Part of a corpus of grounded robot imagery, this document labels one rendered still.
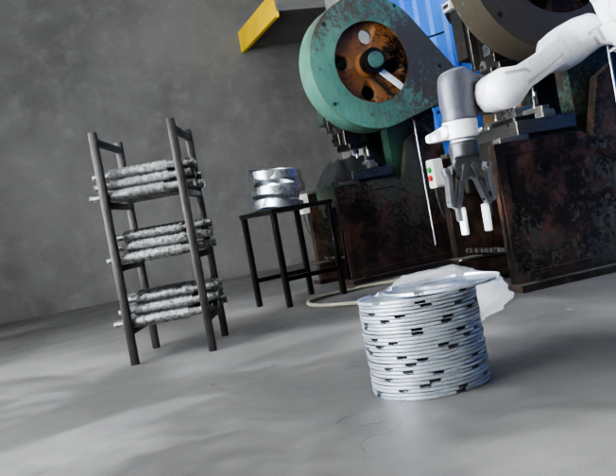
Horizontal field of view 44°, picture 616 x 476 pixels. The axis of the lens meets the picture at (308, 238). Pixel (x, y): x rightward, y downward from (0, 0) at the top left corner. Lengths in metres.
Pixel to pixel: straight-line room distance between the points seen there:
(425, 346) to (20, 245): 6.31
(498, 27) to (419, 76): 1.83
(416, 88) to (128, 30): 4.01
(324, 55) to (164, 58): 3.70
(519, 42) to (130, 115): 5.39
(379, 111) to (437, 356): 3.12
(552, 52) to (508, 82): 0.16
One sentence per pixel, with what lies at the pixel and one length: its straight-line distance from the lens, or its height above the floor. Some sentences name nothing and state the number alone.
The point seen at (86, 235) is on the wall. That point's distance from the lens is 7.83.
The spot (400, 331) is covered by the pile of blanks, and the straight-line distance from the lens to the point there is 1.79.
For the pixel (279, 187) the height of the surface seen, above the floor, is 0.66.
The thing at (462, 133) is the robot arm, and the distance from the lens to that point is 1.95.
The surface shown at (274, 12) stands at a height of 2.34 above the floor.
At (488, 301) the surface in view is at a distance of 2.65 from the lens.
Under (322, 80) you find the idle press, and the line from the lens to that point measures 4.65.
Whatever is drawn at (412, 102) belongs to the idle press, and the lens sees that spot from 4.89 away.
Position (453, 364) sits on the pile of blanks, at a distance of 1.81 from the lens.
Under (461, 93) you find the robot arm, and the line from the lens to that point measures 1.96.
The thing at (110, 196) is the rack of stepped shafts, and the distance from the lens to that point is 3.21.
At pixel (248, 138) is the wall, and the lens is 8.18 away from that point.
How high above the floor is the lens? 0.45
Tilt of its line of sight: 1 degrees down
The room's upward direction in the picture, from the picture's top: 10 degrees counter-clockwise
